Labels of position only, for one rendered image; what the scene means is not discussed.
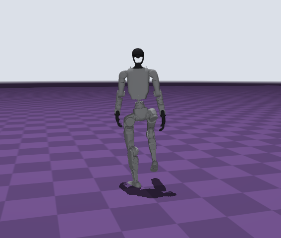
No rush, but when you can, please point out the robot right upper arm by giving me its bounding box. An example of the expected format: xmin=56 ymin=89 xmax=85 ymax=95
xmin=148 ymin=69 xmax=161 ymax=97

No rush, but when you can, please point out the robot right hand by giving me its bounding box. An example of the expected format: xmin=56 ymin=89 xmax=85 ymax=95
xmin=159 ymin=110 xmax=166 ymax=131

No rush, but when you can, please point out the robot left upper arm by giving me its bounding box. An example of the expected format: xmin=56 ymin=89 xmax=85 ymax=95
xmin=118 ymin=70 xmax=127 ymax=97

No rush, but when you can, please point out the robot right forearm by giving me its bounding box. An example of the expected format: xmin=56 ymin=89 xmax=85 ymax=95
xmin=156 ymin=90 xmax=166 ymax=114

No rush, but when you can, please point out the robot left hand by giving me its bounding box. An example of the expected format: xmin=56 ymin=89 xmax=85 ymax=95
xmin=114 ymin=111 xmax=122 ymax=127

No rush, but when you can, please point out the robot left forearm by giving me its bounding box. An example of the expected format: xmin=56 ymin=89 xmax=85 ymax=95
xmin=114 ymin=91 xmax=123 ymax=114

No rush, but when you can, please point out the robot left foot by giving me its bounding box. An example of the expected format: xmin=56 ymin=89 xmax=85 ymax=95
xmin=127 ymin=181 xmax=141 ymax=187

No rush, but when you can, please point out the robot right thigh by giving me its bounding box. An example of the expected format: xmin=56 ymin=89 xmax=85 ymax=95
xmin=146 ymin=108 xmax=158 ymax=139

